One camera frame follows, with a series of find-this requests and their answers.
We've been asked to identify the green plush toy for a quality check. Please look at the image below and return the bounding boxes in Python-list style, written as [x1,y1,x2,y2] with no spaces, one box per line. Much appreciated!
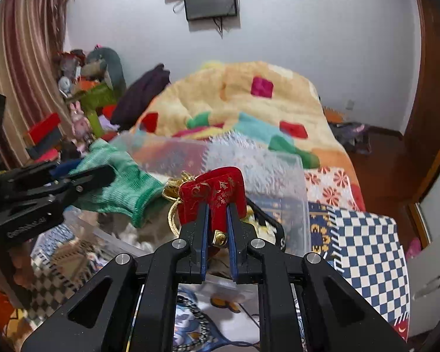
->
[75,82,119,137]

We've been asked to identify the green knitted sock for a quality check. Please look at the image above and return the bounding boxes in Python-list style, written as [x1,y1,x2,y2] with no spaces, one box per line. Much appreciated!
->
[68,141,166,228]

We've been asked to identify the yellow plush blanket colourful squares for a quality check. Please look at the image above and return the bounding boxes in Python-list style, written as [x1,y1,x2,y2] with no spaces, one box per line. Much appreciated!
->
[128,60,366,213]

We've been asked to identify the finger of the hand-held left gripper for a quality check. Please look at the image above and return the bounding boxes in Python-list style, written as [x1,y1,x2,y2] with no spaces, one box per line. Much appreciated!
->
[0,164,116,210]
[0,160,74,191]

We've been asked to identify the small dark wall screen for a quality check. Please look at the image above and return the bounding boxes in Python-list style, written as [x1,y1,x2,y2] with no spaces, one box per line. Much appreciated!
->
[183,0,241,21]

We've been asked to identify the grey plush toy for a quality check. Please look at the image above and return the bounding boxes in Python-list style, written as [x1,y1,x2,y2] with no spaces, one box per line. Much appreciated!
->
[81,45,127,97]

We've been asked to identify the small doll figures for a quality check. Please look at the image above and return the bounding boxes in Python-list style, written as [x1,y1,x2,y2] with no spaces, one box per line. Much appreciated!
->
[53,48,86,99]

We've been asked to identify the red box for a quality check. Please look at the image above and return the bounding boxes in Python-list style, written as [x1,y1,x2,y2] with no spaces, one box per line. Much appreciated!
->
[23,112,62,146]

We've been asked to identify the blue white checkered cloth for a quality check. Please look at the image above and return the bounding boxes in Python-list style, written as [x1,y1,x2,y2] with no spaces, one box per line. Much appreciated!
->
[308,205,410,339]

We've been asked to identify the printed cartoon cloth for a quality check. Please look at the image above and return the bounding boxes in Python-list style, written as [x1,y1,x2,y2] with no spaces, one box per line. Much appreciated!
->
[174,289,262,352]

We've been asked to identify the pink bunny toy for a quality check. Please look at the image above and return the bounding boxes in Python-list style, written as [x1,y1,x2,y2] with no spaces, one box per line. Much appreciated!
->
[69,102,93,144]

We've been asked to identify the red velvet pouch gold print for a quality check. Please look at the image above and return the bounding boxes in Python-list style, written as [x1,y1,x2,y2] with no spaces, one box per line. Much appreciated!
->
[163,166,248,236]

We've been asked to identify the clear plastic storage box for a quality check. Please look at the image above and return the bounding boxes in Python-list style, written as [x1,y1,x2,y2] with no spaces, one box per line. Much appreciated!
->
[63,131,313,265]

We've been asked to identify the pile of clothes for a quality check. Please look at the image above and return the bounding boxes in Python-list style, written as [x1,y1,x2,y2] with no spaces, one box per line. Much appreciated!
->
[323,108,373,155]

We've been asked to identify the brown wooden door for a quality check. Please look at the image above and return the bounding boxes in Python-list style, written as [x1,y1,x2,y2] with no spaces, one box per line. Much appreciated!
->
[402,0,440,207]

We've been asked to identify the striped brown curtain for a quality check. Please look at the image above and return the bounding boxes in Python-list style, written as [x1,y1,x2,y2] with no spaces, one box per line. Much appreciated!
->
[0,0,75,164]

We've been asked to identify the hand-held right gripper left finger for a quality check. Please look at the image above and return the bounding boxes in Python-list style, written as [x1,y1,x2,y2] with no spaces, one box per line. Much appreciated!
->
[20,202,211,352]

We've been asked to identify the dark purple garment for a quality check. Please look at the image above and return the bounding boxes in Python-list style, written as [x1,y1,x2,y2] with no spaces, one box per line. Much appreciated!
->
[110,64,171,131]

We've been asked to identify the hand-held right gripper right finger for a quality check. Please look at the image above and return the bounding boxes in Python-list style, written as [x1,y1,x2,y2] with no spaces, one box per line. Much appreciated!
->
[227,203,413,352]

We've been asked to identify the orange floral bedsheet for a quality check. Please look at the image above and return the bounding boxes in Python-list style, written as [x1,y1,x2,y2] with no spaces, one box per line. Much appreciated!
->
[304,166,366,213]

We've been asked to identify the white cabinet door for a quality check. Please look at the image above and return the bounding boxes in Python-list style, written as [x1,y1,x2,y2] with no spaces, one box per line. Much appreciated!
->
[406,174,440,339]

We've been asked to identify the white fluffy cloth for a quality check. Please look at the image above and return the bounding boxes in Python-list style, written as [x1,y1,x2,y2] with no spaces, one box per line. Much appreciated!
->
[203,131,302,200]

